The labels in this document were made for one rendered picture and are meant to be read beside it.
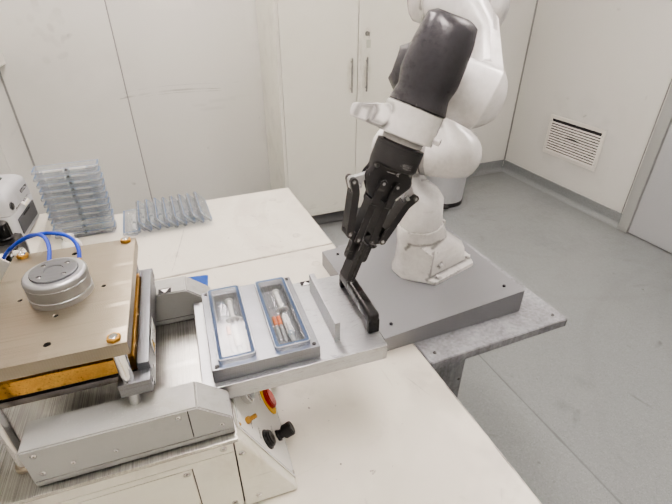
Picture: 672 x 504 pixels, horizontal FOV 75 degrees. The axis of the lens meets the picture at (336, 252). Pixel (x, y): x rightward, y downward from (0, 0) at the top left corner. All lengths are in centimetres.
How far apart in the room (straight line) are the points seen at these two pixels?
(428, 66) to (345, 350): 44
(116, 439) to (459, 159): 81
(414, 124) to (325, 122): 224
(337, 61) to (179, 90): 100
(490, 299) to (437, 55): 68
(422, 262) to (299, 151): 183
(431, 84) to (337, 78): 221
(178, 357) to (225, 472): 21
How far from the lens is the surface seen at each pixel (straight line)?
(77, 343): 62
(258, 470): 77
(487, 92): 74
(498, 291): 119
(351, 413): 93
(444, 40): 66
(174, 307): 87
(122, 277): 72
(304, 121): 282
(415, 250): 114
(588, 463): 198
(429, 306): 111
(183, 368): 80
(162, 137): 312
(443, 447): 91
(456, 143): 102
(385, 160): 66
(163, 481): 74
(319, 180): 298
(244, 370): 70
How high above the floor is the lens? 148
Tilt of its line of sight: 31 degrees down
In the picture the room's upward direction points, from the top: straight up
